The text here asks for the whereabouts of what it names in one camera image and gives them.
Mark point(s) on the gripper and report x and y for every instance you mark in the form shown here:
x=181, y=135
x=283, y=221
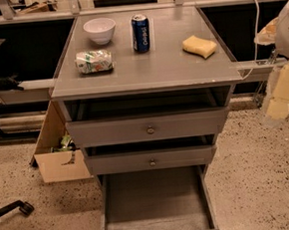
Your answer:
x=288, y=31

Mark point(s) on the yellow sponge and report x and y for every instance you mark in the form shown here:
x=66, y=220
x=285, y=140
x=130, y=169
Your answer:
x=200, y=47

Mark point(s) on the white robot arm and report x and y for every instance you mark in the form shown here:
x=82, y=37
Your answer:
x=277, y=32

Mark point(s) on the grey top drawer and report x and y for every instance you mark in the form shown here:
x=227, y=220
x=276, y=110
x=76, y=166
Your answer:
x=143, y=128

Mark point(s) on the grey drawer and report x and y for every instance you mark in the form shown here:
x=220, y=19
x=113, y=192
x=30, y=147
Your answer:
x=165, y=199
x=143, y=128
x=150, y=159

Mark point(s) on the grey drawer cabinet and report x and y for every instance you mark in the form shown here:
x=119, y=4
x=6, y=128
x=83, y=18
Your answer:
x=162, y=81

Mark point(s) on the grey middle drawer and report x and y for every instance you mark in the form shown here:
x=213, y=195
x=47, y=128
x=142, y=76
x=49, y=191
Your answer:
x=150, y=159

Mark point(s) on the grey bottom drawer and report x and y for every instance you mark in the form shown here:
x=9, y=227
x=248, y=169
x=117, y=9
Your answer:
x=165, y=199

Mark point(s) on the blue pepsi can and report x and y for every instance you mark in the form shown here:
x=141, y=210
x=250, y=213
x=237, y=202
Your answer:
x=140, y=25

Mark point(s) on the white bowl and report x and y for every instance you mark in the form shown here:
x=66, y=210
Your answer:
x=100, y=30

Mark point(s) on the green white snack bag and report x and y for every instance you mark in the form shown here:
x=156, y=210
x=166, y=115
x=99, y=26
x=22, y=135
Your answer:
x=94, y=61

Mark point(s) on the green packet in box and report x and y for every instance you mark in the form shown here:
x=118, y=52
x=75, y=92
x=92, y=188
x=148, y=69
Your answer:
x=66, y=144

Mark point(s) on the cardboard box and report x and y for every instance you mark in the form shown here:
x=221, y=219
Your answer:
x=55, y=162

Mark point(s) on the black chair leg with caster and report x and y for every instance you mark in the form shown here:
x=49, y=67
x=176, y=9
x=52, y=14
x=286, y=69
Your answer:
x=25, y=207

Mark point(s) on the black cloth on ledge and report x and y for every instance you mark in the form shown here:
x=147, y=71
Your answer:
x=0, y=83

